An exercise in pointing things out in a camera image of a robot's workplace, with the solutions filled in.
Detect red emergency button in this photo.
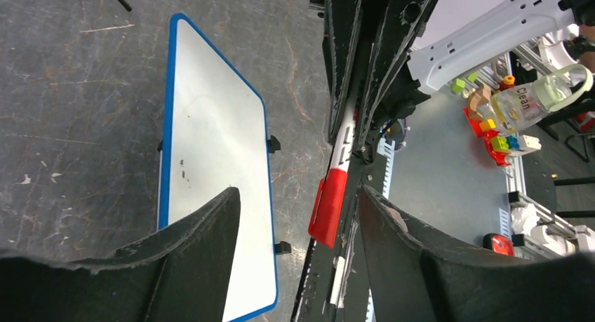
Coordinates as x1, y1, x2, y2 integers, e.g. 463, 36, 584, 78
482, 234, 515, 257

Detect red marker cap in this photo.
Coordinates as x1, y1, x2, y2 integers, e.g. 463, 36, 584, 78
308, 168, 348, 248

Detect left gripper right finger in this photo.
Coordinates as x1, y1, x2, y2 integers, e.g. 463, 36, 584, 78
359, 186, 594, 321

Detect blue framed whiteboard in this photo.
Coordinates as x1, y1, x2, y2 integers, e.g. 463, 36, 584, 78
157, 13, 279, 321

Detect colourful toy blocks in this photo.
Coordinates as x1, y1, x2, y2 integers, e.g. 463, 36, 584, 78
450, 73, 542, 167

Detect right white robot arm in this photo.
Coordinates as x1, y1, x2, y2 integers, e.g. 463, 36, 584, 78
310, 0, 594, 158

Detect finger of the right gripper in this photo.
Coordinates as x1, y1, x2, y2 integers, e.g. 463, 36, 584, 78
323, 0, 363, 141
356, 0, 437, 147

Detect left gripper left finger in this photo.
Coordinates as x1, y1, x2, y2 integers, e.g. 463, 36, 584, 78
1, 187, 241, 321

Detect red whiteboard marker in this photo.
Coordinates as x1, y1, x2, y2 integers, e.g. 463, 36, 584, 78
330, 97, 358, 173

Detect clear cleaner bottle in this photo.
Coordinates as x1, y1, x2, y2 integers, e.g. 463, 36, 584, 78
477, 64, 594, 135

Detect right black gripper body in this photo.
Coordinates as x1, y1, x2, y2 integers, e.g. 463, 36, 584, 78
371, 78, 430, 149

